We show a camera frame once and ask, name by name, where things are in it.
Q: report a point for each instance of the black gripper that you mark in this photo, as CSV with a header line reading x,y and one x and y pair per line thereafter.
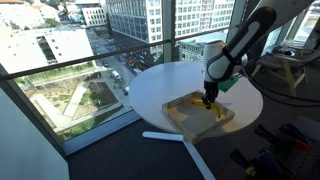
x,y
211,88

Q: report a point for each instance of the yellow banana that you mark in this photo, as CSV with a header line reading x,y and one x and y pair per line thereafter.
x,y
216,110

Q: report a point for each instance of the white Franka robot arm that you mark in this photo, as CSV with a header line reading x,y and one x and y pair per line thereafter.
x,y
216,63

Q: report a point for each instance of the light wooden tray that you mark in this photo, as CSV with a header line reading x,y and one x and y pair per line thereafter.
x,y
190,120

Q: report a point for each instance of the white table base legs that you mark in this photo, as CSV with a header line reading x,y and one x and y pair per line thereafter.
x,y
196,156

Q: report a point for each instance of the parked white car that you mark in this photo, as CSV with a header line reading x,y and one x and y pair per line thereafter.
x,y
125,90

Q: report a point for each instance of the black blue clamp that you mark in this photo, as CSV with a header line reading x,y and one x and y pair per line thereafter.
x,y
263,165

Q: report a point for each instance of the light wooden chair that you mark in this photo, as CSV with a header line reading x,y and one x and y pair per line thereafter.
x,y
288,71

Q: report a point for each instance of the parked white van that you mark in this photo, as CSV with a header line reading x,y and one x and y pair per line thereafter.
x,y
115,75

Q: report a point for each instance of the black orange bar clamp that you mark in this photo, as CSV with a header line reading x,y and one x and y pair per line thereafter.
x,y
298,138

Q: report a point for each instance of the black perforated board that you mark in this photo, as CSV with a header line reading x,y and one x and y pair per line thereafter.
x,y
306,160

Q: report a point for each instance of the white flat-roof building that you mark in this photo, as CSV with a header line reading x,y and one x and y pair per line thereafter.
x,y
66,43

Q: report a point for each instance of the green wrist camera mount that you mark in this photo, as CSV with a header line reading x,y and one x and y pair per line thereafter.
x,y
228,84

